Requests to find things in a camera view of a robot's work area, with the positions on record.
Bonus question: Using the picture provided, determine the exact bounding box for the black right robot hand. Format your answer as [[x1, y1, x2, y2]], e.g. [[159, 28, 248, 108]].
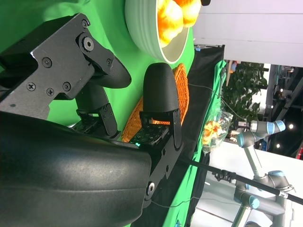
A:
[[0, 13, 184, 227]]

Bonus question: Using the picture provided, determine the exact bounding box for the ring-shaped orange toy bread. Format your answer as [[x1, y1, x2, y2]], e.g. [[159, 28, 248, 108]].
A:
[[174, 0, 202, 28]]

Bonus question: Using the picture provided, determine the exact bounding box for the striped crescent toy bread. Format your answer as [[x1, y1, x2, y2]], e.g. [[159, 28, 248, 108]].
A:
[[157, 0, 185, 47]]

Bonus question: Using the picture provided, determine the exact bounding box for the pale grey-green bowl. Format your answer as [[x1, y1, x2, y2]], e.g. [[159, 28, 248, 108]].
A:
[[125, 0, 191, 65]]

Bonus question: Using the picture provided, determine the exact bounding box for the orange wicker basket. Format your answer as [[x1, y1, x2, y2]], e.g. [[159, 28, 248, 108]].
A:
[[121, 62, 190, 143]]

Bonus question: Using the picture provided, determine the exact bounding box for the clear bag of toy bread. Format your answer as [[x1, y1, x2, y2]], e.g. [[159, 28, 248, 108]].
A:
[[202, 110, 234, 156]]

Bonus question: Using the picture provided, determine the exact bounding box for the green leafy plant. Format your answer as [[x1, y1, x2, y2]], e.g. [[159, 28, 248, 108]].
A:
[[222, 61, 269, 123]]

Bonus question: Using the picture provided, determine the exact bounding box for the black backdrop curtain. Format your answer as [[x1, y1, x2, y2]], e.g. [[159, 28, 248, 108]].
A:
[[151, 44, 225, 227]]

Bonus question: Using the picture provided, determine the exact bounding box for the green hanging cloth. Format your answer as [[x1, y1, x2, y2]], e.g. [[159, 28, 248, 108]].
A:
[[163, 60, 227, 227]]

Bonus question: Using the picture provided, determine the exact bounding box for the green tablecloth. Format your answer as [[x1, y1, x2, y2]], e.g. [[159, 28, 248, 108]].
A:
[[0, 0, 196, 130]]

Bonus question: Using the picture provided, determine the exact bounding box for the black boom pole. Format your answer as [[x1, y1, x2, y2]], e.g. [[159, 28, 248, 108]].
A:
[[177, 157, 303, 206]]

